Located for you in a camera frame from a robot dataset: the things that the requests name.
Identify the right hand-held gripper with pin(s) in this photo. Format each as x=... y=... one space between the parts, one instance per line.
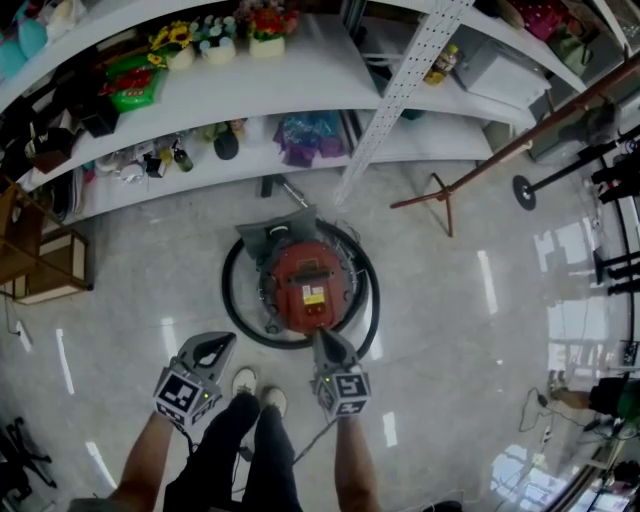
x=345 y=392

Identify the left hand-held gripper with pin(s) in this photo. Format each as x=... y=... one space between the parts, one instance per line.
x=182 y=392

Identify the red vacuum cleaner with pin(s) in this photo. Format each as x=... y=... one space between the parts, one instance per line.
x=310 y=280

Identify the person's left forearm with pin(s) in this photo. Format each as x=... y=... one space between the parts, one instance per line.
x=145 y=460

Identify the person's right forearm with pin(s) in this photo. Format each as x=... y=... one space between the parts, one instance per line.
x=355 y=465

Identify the grey vacuum accessory bag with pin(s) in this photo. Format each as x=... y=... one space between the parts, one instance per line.
x=280 y=230

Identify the metal vacuum wand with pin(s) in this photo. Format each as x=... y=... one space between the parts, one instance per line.
x=295 y=192

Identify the white power strip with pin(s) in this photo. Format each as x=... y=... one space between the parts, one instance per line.
x=546 y=435

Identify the person's left white shoe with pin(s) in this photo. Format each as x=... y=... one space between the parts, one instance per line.
x=245 y=381

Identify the person's white shoe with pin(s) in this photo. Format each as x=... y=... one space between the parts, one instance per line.
x=276 y=399
x=245 y=381

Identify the person's right white shoe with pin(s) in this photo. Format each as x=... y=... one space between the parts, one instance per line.
x=276 y=399

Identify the person's dark trousers legs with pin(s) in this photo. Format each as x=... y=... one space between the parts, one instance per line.
x=250 y=465

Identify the wooden cabinet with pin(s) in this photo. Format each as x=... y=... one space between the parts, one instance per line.
x=50 y=260

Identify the small black box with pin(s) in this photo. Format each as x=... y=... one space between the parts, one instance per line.
x=155 y=166

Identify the dark green bottle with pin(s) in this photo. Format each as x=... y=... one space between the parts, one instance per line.
x=183 y=159

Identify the white cups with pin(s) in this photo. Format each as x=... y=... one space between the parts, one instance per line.
x=120 y=167

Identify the purple shiny packets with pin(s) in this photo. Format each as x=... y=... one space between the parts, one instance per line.
x=310 y=140

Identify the stack of plates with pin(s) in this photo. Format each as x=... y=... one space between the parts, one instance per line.
x=67 y=195

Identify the black tripod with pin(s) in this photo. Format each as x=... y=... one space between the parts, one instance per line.
x=22 y=455

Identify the black round-base stand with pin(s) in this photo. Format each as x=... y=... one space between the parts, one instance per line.
x=524 y=192

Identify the copper coat rack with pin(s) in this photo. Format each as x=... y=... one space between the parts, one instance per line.
x=500 y=160

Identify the black square box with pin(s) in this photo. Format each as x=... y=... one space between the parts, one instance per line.
x=100 y=119

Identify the brown box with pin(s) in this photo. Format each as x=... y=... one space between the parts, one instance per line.
x=50 y=150

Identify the white shelving unit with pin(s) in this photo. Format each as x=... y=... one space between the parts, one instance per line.
x=280 y=85

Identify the green red snack packet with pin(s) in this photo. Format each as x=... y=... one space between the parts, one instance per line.
x=132 y=85

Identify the black chair base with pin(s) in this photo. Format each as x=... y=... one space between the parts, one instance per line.
x=617 y=272

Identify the sunflower pot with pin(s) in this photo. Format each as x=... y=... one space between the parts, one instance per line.
x=175 y=47

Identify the yellow cap bottle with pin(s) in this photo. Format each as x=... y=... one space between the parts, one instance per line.
x=444 y=65

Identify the red flower pot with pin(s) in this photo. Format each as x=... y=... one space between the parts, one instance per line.
x=267 y=32

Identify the white box appliance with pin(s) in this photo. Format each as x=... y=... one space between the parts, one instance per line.
x=500 y=72

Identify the teal plush toy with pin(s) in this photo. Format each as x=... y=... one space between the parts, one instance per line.
x=17 y=50

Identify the white plush toy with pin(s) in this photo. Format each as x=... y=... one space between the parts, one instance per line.
x=65 y=17

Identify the green bag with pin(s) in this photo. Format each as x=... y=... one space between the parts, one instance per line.
x=570 y=50

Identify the dark red dotted bag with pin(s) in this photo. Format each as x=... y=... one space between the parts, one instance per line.
x=540 y=17

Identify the white perforated shelf post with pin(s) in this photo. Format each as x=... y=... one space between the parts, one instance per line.
x=400 y=95

